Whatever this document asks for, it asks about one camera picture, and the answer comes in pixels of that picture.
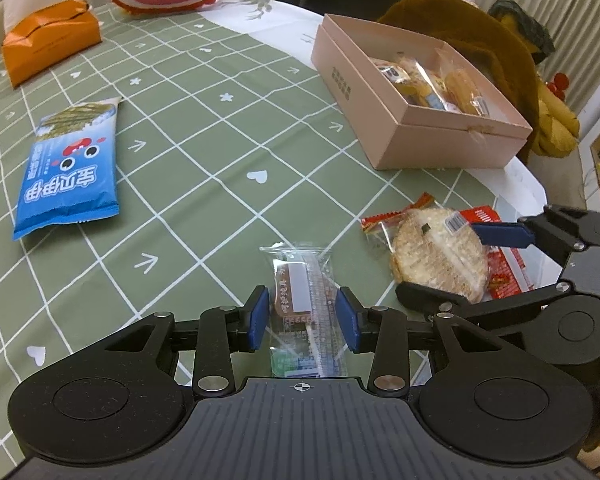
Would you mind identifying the white red blue label packet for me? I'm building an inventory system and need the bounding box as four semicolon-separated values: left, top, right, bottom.
372;58;413;83

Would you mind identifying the orange tissue box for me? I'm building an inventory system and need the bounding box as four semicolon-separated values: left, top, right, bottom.
1;0;103;88

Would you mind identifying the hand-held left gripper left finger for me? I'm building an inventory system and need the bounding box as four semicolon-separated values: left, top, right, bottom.
87;286;272;397

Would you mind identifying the red ornament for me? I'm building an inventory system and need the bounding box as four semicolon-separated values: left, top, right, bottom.
547;72;572;102

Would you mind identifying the yellow cloth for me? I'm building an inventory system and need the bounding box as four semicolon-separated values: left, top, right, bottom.
530;80;581;158

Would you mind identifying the green checked tablecloth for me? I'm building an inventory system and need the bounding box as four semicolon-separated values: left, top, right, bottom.
0;0;548;480

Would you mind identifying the round rice cracker packet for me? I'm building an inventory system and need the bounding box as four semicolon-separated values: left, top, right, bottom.
380;206;491;303

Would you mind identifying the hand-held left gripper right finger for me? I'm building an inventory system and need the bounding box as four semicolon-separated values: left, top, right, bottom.
335;286;526;397

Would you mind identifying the blue snack packet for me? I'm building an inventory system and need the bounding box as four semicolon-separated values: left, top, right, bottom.
12;97;123;241

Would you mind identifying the orange red wrapper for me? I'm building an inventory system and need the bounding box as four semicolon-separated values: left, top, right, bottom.
360;192;437;235

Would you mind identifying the long bread packet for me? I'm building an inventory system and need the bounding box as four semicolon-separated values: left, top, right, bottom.
440;57;492;118

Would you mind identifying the pink cardboard box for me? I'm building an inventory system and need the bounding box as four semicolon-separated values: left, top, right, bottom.
311;12;533;171

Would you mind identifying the clear brown cake packet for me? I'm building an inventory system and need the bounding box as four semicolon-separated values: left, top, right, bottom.
259;242;351;378

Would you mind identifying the red sausage packet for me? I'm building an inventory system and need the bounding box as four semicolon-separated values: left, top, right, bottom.
467;205;536;301

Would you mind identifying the yellow panda snack packet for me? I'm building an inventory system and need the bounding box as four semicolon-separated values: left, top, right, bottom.
395;57;451;111

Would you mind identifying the beige curtain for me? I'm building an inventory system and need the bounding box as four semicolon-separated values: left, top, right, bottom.
460;0;600;111

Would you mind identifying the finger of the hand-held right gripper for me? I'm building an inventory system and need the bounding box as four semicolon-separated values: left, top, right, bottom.
396;282;581;333
472;205;600;273

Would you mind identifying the dark green garment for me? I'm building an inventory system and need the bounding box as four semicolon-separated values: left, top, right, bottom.
487;0;556;66

